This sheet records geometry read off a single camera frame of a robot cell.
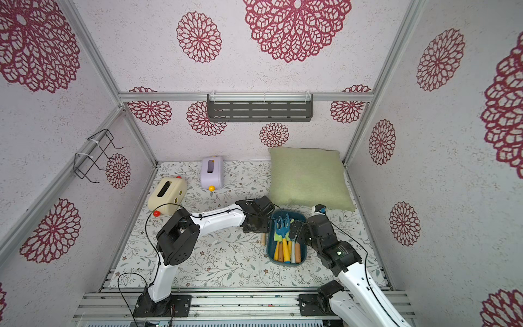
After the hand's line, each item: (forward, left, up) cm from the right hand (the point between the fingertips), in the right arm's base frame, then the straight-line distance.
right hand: (298, 226), depth 78 cm
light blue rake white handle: (-6, +1, -12) cm, 13 cm away
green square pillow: (+30, -8, -6) cm, 32 cm away
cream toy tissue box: (+17, +59, -5) cm, 62 cm away
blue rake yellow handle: (+7, +7, -12) cm, 16 cm away
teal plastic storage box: (+11, -1, -11) cm, 15 cm away
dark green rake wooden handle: (0, +14, -14) cm, 20 cm away
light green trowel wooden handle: (-6, 0, -11) cm, 13 cm away
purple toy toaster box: (+31, +40, -5) cm, 51 cm away
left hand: (+5, +14, -13) cm, 20 cm away
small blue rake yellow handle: (+3, +5, -11) cm, 12 cm away
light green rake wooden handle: (0, +7, -12) cm, 14 cm away
